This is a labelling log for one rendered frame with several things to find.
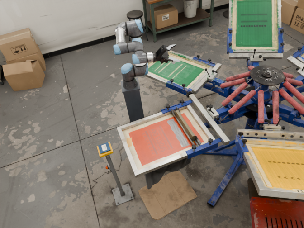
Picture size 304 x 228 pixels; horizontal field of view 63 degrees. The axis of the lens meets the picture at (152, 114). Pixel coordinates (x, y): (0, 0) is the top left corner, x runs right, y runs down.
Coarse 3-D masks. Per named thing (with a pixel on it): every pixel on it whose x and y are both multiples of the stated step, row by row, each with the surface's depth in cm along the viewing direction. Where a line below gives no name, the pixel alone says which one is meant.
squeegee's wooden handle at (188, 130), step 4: (176, 112) 241; (176, 116) 245; (180, 116) 237; (180, 120) 236; (184, 120) 233; (184, 124) 230; (184, 128) 234; (188, 128) 225; (188, 132) 226; (192, 132) 222; (192, 136) 219; (192, 140) 223
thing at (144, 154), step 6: (174, 138) 232; (186, 138) 231; (174, 144) 228; (138, 150) 227; (144, 150) 226; (168, 150) 224; (174, 150) 223; (180, 150) 222; (138, 156) 222; (144, 156) 222; (150, 156) 221; (156, 156) 221; (162, 156) 220; (144, 162) 217
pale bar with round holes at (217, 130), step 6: (192, 96) 257; (192, 102) 256; (198, 102) 250; (198, 108) 246; (204, 114) 238; (210, 120) 232; (210, 126) 232; (216, 126) 226; (216, 132) 223; (222, 132) 221; (222, 138) 216
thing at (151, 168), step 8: (160, 112) 253; (168, 112) 252; (192, 112) 248; (144, 120) 247; (200, 120) 240; (120, 128) 242; (120, 136) 236; (208, 136) 226; (128, 152) 222; (184, 152) 216; (168, 160) 212; (176, 160) 213; (136, 168) 210; (144, 168) 209; (152, 168) 208; (136, 176) 207
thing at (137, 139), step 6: (174, 120) 248; (186, 120) 246; (150, 126) 245; (156, 126) 245; (162, 126) 244; (168, 126) 243; (180, 126) 242; (192, 126) 240; (132, 132) 242; (138, 132) 242; (168, 132) 238; (132, 138) 237; (138, 138) 236; (138, 144) 231; (144, 144) 231
